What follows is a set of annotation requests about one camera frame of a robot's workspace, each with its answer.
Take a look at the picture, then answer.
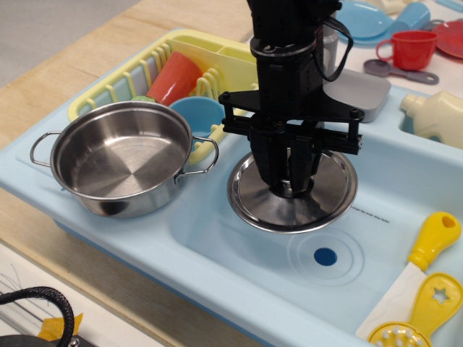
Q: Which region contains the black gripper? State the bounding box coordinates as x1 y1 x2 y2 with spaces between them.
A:
218 87 364 194

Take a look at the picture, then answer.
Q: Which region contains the steel pot lid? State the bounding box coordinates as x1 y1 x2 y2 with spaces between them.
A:
227 151 358 234

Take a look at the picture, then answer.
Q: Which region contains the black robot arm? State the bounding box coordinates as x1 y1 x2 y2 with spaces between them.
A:
218 1 365 194

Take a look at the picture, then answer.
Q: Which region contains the blue cup in rack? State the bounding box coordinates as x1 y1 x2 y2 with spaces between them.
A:
170 96 225 137

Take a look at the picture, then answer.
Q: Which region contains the yellow dish rack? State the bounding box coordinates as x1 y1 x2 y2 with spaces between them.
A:
67 29 258 121

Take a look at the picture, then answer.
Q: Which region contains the grey toy faucet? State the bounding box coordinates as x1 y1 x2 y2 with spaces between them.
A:
317 17 391 123

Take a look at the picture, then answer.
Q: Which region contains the grey measuring spoon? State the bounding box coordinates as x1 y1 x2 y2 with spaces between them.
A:
363 59 440 85

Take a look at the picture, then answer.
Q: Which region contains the red cup in rack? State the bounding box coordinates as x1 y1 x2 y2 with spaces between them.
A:
145 51 203 106

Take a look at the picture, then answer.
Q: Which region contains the light blue toy sink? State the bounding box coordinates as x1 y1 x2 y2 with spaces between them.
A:
0 27 463 347

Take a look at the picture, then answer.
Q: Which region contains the blue toy plate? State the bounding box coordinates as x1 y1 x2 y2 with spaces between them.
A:
336 1 394 46

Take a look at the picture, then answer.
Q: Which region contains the cream soap bottle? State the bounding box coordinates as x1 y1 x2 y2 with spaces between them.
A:
400 91 462 149

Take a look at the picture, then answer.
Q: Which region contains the red toy mug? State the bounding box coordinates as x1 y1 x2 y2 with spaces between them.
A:
375 30 438 71

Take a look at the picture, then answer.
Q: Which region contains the green item in rack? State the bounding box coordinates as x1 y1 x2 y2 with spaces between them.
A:
132 95 156 103

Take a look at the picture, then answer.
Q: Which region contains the blue toy cup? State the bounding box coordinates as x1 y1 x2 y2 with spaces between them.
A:
388 2 430 35

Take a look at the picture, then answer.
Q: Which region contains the red toy plate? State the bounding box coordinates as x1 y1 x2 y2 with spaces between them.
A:
431 20 463 59

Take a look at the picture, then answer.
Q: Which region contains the orange tape piece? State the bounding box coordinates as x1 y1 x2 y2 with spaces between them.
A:
38 313 83 341

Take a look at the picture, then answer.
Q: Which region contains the steel pot with handles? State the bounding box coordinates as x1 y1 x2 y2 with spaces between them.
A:
30 100 197 218

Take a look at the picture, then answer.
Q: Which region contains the yellow handled toy knife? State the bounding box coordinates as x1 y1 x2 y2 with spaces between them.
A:
355 212 462 340

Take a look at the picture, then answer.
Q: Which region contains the black braided cable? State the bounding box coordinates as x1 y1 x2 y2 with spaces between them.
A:
0 286 76 347

